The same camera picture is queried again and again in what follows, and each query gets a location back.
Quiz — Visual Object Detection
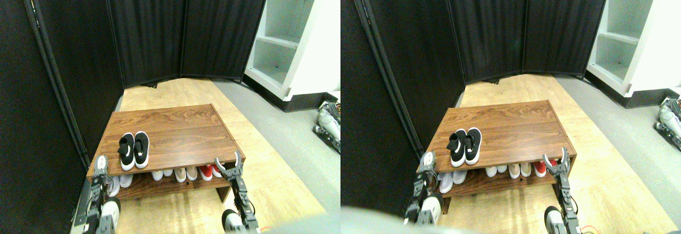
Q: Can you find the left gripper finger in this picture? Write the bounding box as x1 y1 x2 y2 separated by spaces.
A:
422 150 438 172
94 154 110 177

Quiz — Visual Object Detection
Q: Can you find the black shoe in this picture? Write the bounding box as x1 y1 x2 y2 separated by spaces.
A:
464 127 483 165
118 133 136 171
134 131 150 169
447 129 468 168

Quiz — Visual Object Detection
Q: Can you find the grey curtain stand foot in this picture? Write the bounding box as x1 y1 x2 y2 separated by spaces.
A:
71 180 90 227

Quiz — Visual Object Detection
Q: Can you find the brown shoe rack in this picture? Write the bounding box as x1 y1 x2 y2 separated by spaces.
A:
86 104 246 204
416 100 577 213

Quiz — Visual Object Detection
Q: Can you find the black curtain stand pole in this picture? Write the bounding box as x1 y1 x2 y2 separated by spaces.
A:
345 0 426 157
18 0 90 170

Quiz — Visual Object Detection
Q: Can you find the white shelf unit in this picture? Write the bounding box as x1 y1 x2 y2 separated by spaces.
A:
585 0 681 97
244 0 341 103

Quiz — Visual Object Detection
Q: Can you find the grey machine with cables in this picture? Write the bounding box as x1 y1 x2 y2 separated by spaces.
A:
653 97 681 152
313 100 341 155

